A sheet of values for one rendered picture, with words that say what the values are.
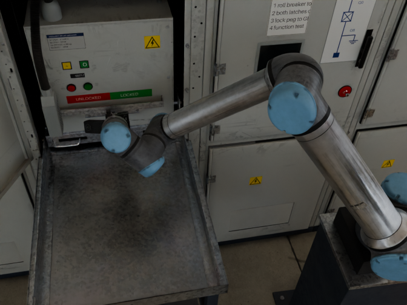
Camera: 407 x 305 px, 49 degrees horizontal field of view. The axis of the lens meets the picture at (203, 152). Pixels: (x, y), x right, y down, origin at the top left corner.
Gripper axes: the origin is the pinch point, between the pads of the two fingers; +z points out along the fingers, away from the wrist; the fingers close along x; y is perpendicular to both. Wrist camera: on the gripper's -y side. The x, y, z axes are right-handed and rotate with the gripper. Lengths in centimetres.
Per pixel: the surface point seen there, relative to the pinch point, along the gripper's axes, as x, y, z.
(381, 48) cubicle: 19, 108, -10
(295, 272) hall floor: -100, 88, 31
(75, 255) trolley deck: -39, -15, -33
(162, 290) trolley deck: -48, 11, -48
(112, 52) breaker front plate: 24.8, 4.3, -8.4
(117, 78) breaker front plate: 14.9, 4.7, -2.7
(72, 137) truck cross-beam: -7.8, -15.3, 9.1
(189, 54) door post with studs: 22.1, 31.1, -11.4
